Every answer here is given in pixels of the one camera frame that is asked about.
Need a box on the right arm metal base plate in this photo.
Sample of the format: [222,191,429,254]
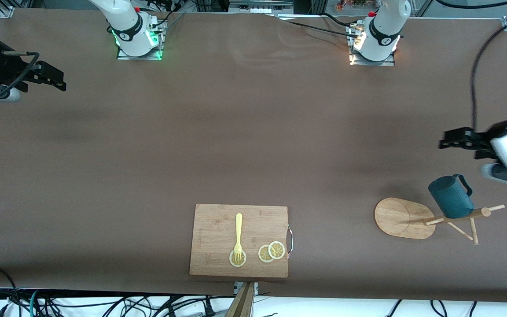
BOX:
[116,20,166,61]

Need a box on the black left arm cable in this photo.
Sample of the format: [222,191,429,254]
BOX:
[469,20,507,130]

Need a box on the black cable on table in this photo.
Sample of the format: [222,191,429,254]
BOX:
[280,18,362,38]
[322,12,357,28]

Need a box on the bamboo cutting board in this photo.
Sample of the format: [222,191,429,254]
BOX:
[189,203,289,278]

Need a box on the wooden post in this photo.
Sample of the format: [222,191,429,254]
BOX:
[225,282,256,317]

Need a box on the orange printed box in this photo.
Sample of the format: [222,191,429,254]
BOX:
[336,0,368,11]

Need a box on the black base cable bundle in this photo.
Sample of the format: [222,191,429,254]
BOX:
[146,0,186,29]

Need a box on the wooden cup rack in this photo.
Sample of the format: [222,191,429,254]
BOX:
[374,197,506,246]

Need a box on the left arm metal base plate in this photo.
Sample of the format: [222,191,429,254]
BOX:
[346,24,397,66]

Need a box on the yellow plastic fork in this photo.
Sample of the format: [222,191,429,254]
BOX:
[234,213,243,263]

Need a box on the grey power strip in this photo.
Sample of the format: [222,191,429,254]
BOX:
[229,0,294,14]

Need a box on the teal cup with yellow inside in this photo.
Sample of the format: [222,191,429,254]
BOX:
[428,174,475,219]

